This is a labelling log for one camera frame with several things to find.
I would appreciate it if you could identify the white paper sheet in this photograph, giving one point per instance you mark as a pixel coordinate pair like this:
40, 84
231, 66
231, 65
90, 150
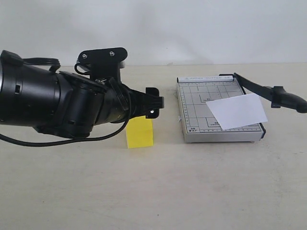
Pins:
238, 111

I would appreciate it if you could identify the grey paper cutter base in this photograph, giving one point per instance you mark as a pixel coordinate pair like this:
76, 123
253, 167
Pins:
198, 123

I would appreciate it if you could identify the yellow cube block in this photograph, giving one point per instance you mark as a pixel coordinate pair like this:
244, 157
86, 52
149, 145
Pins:
139, 133

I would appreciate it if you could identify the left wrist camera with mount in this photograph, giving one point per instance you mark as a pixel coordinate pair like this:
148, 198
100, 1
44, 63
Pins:
100, 64

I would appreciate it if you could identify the black cutter blade arm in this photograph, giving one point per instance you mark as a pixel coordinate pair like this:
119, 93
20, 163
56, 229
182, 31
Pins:
277, 95

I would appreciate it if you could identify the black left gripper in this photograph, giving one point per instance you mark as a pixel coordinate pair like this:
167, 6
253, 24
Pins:
121, 103

